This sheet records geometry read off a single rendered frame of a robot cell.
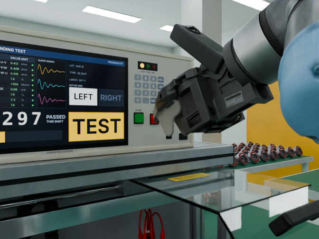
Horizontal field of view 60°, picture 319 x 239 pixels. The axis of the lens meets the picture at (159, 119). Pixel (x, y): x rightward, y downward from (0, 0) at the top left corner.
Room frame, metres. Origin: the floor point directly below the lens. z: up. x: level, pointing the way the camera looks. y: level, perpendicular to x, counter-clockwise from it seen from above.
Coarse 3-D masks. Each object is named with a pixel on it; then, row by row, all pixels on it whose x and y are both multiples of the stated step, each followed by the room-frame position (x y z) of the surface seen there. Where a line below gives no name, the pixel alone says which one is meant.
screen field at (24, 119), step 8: (0, 112) 0.41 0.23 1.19; (8, 112) 0.41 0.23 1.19; (16, 112) 0.42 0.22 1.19; (24, 112) 0.43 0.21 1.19; (32, 112) 0.43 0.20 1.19; (40, 112) 0.44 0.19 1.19; (0, 120) 0.41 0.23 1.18; (8, 120) 0.41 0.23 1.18; (16, 120) 0.42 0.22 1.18; (24, 120) 0.43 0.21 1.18; (32, 120) 0.43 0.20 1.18; (40, 120) 0.44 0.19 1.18
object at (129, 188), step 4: (124, 180) 0.55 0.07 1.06; (120, 184) 0.56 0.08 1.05; (124, 184) 0.55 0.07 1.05; (128, 184) 0.56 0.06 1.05; (132, 184) 0.56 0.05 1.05; (136, 184) 0.57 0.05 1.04; (120, 188) 0.56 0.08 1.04; (124, 188) 0.55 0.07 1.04; (128, 188) 0.56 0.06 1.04; (132, 188) 0.56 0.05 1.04; (136, 188) 0.57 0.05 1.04; (140, 188) 0.57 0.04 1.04; (144, 188) 0.58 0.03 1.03; (148, 188) 0.59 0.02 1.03; (120, 192) 0.56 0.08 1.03; (124, 192) 0.55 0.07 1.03; (128, 192) 0.56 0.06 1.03; (132, 192) 0.56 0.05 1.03; (136, 192) 0.57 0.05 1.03
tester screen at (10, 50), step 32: (0, 64) 0.41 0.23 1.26; (32, 64) 0.43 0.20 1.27; (64, 64) 0.46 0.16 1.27; (96, 64) 0.49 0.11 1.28; (0, 96) 0.41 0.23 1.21; (32, 96) 0.43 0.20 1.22; (64, 96) 0.46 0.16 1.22; (0, 128) 0.41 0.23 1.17; (32, 128) 0.43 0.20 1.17; (64, 128) 0.46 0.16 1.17
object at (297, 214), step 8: (296, 208) 0.37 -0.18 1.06; (304, 208) 0.37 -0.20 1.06; (312, 208) 0.38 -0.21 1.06; (280, 216) 0.35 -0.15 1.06; (288, 216) 0.34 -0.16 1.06; (296, 216) 0.35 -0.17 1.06; (304, 216) 0.36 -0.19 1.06; (312, 216) 0.37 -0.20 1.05; (272, 224) 0.36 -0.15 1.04; (280, 224) 0.35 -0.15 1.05; (288, 224) 0.34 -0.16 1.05; (296, 224) 0.34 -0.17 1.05; (280, 232) 0.35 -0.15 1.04
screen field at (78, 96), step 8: (72, 88) 0.47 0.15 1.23; (80, 88) 0.48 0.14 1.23; (88, 88) 0.49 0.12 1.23; (72, 96) 0.47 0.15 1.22; (80, 96) 0.48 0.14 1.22; (88, 96) 0.49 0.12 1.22; (96, 96) 0.49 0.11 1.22; (104, 96) 0.50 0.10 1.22; (112, 96) 0.51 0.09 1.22; (120, 96) 0.52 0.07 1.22; (72, 104) 0.47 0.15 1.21; (80, 104) 0.48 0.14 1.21; (88, 104) 0.49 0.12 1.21; (96, 104) 0.49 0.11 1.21; (104, 104) 0.50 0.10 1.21; (112, 104) 0.51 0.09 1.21; (120, 104) 0.52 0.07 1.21
